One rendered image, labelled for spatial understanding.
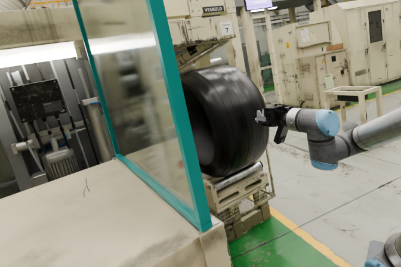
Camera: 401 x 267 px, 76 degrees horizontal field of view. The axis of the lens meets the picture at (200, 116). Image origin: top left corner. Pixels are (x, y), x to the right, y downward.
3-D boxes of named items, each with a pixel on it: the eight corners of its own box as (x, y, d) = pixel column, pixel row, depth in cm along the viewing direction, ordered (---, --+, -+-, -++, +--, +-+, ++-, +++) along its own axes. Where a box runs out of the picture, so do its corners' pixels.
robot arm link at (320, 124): (327, 142, 85) (323, 114, 83) (296, 137, 96) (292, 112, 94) (343, 133, 89) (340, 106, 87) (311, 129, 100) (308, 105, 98)
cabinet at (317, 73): (321, 115, 538) (314, 55, 514) (301, 112, 592) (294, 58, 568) (352, 104, 567) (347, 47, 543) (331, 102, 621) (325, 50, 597)
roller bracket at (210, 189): (214, 204, 123) (210, 186, 121) (178, 181, 157) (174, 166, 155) (219, 201, 124) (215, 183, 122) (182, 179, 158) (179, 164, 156)
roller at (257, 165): (213, 193, 126) (210, 185, 126) (209, 193, 130) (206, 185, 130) (264, 167, 142) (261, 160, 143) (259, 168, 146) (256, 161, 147)
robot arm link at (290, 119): (311, 127, 100) (295, 135, 95) (301, 126, 104) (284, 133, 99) (308, 105, 98) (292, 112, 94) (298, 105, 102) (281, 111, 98)
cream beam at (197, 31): (151, 50, 140) (145, 23, 137) (138, 56, 162) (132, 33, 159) (237, 37, 169) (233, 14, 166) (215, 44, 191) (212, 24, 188)
